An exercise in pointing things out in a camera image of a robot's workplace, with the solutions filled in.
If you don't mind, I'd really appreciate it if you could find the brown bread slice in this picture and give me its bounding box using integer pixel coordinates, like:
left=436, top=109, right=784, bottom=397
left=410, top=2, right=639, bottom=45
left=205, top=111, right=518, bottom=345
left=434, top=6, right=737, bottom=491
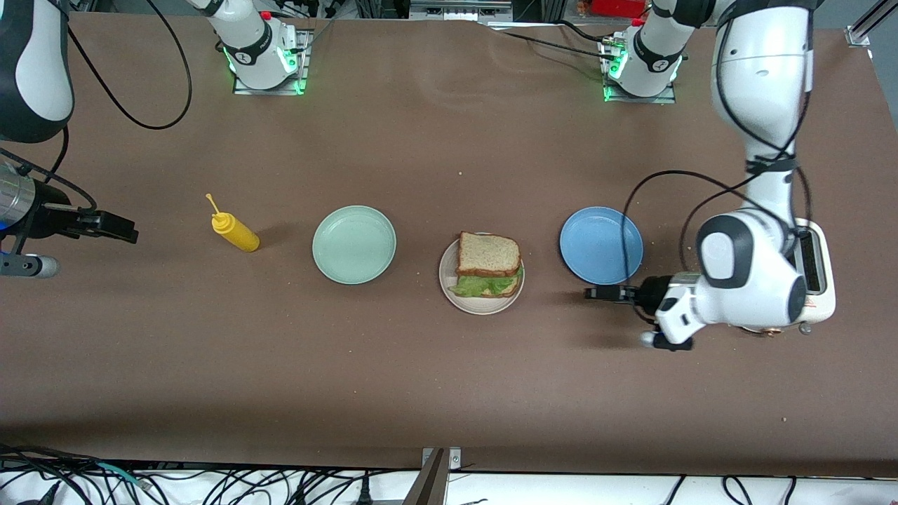
left=455, top=274, right=523, bottom=299
left=456, top=231, right=522, bottom=278

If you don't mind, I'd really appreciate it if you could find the yellow mustard squeeze bottle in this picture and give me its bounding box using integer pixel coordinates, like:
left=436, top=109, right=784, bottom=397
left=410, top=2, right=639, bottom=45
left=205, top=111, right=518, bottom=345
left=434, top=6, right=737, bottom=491
left=205, top=194, right=261, bottom=253

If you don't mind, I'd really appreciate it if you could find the green lettuce leaf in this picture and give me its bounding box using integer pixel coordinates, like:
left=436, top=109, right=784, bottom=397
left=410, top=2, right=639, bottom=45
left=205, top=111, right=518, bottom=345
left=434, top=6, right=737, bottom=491
left=449, top=265, right=525, bottom=297

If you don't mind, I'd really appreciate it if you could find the blue plate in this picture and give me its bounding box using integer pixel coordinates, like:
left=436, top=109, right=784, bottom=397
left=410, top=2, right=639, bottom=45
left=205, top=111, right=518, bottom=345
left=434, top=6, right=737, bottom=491
left=559, top=206, right=644, bottom=286

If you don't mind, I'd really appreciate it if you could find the beige plate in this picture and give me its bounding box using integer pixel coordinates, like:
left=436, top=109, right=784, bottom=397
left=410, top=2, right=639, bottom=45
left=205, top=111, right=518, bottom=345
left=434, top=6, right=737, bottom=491
left=438, top=232, right=525, bottom=316

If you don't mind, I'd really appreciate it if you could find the mint green plate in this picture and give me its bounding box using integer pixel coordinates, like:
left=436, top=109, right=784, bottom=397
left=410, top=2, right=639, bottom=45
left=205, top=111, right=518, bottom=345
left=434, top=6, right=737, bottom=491
left=311, top=205, right=398, bottom=285

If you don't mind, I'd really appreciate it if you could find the white toaster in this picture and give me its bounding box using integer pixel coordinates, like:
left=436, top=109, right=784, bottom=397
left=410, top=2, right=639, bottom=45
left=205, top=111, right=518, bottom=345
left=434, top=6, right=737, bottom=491
left=744, top=218, right=838, bottom=337

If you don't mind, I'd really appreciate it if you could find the red box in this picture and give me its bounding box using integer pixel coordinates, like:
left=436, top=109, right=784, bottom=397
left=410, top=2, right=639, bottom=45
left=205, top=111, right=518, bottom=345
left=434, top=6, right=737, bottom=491
left=588, top=0, right=650, bottom=18

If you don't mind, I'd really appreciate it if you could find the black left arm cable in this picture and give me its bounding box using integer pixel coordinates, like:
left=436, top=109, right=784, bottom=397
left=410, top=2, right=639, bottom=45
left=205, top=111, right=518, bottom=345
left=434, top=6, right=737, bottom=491
left=621, top=0, right=818, bottom=327

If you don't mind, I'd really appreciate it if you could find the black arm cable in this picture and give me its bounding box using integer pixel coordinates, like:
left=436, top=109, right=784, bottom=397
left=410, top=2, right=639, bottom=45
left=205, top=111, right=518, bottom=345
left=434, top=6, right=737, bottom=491
left=621, top=0, right=818, bottom=327
left=0, top=0, right=193, bottom=253

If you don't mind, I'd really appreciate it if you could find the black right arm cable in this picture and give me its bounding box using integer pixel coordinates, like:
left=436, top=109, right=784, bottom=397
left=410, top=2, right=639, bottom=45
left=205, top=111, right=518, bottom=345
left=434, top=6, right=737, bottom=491
left=0, top=0, right=193, bottom=253

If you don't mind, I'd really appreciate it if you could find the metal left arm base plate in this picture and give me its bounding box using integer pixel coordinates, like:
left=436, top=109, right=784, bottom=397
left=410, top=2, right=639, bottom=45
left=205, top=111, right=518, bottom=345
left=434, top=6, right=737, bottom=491
left=600, top=39, right=678, bottom=105

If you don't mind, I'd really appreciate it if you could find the silver metal bracket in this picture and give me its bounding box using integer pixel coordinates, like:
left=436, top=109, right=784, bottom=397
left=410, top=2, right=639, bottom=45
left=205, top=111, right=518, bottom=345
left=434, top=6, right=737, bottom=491
left=421, top=447, right=462, bottom=471

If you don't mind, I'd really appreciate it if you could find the teal cable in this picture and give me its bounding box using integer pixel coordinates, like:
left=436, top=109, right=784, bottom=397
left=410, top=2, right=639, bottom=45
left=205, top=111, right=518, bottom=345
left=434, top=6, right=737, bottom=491
left=95, top=461, right=152, bottom=490

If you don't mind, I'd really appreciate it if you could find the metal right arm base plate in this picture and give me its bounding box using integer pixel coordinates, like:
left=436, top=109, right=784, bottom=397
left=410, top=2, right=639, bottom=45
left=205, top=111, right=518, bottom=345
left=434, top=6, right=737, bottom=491
left=232, top=28, right=311, bottom=96

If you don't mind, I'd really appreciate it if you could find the aluminium frame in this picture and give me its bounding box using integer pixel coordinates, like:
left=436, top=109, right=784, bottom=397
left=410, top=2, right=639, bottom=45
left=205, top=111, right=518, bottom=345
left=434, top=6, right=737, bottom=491
left=409, top=0, right=514, bottom=22

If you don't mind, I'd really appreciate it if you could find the aluminium frame profile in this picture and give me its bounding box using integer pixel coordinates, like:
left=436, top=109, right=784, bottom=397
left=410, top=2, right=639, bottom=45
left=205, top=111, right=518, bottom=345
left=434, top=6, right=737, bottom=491
left=845, top=0, right=898, bottom=48

